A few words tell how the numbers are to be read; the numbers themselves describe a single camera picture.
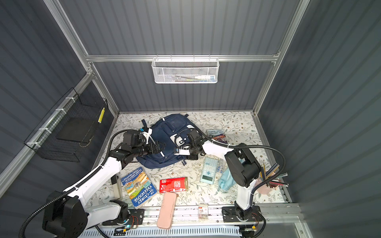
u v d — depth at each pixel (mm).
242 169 495
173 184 828
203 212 734
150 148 722
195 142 737
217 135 1035
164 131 1037
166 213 756
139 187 806
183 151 804
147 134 754
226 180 812
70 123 754
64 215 390
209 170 871
